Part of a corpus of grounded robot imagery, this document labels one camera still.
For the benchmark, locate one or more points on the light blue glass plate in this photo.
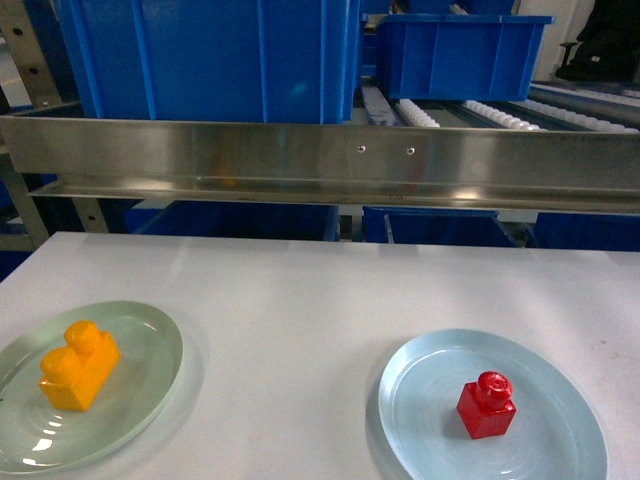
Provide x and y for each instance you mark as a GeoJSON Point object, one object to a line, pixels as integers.
{"type": "Point", "coordinates": [554, 434]}

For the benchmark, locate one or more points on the stainless steel shelf rail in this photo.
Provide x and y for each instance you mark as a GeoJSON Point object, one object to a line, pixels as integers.
{"type": "Point", "coordinates": [333, 164]}

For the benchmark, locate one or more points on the large blue plastic bin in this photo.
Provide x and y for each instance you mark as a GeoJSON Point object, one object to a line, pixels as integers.
{"type": "Point", "coordinates": [238, 61]}

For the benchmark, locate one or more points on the yellow two-stud toy block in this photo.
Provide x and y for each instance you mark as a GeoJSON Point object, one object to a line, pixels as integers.
{"type": "Point", "coordinates": [74, 374]}

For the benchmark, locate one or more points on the clear green glass plate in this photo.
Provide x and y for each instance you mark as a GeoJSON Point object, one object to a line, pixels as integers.
{"type": "Point", "coordinates": [36, 437]}

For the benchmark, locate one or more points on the small blue plastic bin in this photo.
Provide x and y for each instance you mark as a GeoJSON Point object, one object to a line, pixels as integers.
{"type": "Point", "coordinates": [448, 57]}

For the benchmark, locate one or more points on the perforated steel rack post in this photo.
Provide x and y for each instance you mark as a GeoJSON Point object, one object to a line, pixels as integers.
{"type": "Point", "coordinates": [34, 71]}

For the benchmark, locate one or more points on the lower blue bin right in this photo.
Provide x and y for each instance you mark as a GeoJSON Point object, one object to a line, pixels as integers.
{"type": "Point", "coordinates": [586, 232]}

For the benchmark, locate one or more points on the lower blue bin left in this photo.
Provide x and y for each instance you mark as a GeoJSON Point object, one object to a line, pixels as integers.
{"type": "Point", "coordinates": [237, 220]}

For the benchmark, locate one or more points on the red one-stud toy block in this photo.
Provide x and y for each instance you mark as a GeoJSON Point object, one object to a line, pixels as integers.
{"type": "Point", "coordinates": [485, 405]}

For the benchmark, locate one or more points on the lower blue bin middle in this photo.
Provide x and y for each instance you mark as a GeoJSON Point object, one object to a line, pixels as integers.
{"type": "Point", "coordinates": [425, 226]}

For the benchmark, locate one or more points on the black office chair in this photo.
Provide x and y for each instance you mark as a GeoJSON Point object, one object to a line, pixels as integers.
{"type": "Point", "coordinates": [608, 48]}

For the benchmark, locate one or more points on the white roller conveyor track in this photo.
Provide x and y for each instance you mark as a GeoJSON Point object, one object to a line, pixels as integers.
{"type": "Point", "coordinates": [547, 109]}

